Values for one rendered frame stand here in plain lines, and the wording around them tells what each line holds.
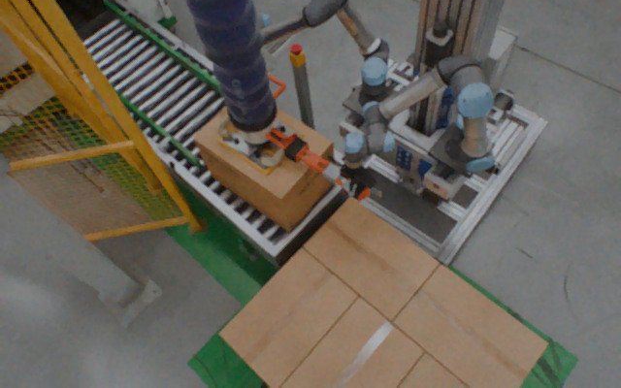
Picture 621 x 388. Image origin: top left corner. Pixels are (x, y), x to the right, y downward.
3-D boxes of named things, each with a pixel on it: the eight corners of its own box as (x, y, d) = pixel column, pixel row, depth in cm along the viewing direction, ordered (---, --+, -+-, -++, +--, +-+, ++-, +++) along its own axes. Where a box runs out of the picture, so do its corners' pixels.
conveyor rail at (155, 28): (125, 19, 381) (114, 0, 365) (130, 16, 383) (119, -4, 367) (352, 188, 292) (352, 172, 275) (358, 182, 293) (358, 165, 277)
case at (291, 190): (212, 177, 286) (192, 138, 251) (258, 132, 300) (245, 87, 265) (291, 234, 264) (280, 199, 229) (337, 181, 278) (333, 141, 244)
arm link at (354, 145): (367, 145, 183) (344, 148, 183) (367, 161, 192) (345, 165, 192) (364, 128, 187) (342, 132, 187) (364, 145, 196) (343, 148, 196)
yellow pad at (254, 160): (216, 142, 249) (214, 136, 244) (230, 129, 252) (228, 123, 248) (267, 177, 236) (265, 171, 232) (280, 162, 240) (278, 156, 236)
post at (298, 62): (306, 153, 355) (287, 53, 269) (312, 147, 357) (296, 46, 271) (312, 159, 353) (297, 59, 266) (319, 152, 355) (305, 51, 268)
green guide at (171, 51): (107, 11, 366) (102, 0, 358) (118, 3, 369) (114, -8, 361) (255, 120, 304) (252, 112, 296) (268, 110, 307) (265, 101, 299)
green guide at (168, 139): (46, 52, 348) (38, 43, 341) (58, 44, 352) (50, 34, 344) (189, 178, 286) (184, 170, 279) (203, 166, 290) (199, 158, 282)
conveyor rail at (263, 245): (53, 70, 360) (38, 50, 344) (59, 66, 362) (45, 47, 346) (276, 267, 271) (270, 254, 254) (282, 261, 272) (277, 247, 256)
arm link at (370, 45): (370, 79, 240) (306, -4, 203) (373, 55, 247) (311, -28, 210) (392, 71, 233) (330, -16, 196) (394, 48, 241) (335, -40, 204)
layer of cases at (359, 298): (236, 349, 276) (218, 333, 241) (352, 226, 308) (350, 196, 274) (408, 528, 229) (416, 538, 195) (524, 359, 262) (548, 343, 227)
